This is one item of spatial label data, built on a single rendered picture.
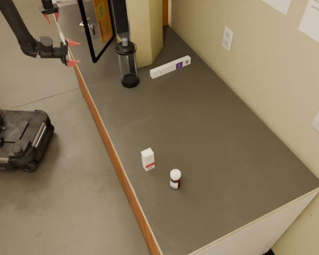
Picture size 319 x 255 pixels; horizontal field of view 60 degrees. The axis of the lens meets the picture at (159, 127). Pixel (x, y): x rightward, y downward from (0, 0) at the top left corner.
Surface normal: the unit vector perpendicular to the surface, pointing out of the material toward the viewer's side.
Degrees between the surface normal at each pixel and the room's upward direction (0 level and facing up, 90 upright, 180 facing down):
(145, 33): 90
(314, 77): 90
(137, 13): 90
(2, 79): 0
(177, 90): 0
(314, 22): 90
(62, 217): 0
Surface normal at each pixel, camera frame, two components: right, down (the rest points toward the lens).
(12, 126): -0.02, -0.65
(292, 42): -0.91, 0.33
